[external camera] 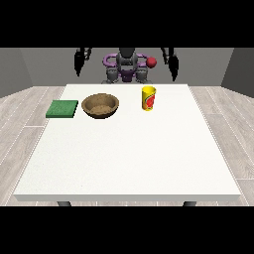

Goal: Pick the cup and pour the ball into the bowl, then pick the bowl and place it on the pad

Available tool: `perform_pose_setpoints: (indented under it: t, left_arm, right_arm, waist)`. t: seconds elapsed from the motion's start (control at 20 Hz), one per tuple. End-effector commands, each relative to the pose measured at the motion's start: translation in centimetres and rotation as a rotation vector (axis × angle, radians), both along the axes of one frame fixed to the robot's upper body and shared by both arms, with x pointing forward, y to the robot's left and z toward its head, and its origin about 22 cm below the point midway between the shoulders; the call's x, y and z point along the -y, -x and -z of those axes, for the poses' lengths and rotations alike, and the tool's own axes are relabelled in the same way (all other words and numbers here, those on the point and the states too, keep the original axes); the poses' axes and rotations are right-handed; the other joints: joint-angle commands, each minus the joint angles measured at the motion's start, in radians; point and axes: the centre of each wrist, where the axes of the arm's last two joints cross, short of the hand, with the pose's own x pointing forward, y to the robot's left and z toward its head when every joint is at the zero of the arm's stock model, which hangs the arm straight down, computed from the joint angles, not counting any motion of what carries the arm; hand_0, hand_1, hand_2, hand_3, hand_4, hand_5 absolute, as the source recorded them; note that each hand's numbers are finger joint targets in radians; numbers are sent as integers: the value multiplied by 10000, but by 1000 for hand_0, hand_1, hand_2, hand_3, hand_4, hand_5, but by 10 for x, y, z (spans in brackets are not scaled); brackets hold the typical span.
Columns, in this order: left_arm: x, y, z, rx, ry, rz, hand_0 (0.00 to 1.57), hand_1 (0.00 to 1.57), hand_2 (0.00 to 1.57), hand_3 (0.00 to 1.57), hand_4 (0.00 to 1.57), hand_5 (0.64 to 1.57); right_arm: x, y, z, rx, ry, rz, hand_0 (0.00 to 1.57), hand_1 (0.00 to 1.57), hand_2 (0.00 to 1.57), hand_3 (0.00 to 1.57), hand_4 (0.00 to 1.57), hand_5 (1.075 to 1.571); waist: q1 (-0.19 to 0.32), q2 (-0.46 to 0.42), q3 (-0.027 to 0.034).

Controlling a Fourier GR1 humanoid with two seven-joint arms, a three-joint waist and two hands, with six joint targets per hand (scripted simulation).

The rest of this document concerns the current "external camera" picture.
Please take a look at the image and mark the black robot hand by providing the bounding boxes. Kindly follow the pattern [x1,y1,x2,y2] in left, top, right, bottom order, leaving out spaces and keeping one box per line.
[73,48,93,77]
[160,48,180,82]

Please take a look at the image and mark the small red ball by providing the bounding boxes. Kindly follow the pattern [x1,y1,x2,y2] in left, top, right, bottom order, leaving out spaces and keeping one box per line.
[146,57,158,68]

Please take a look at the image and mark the yellow cup with melon print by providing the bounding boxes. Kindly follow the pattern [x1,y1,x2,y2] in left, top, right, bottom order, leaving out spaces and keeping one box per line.
[141,85,157,112]

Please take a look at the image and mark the green square pad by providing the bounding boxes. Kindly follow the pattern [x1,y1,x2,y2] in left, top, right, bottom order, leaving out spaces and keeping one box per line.
[45,99,79,119]

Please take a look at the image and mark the brown wooden bowl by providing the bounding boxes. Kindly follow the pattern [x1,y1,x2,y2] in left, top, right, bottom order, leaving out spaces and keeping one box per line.
[80,93,120,120]

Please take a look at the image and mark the grey robot trunk purple rings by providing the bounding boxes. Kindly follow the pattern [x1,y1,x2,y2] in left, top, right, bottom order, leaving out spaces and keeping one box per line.
[101,48,154,84]

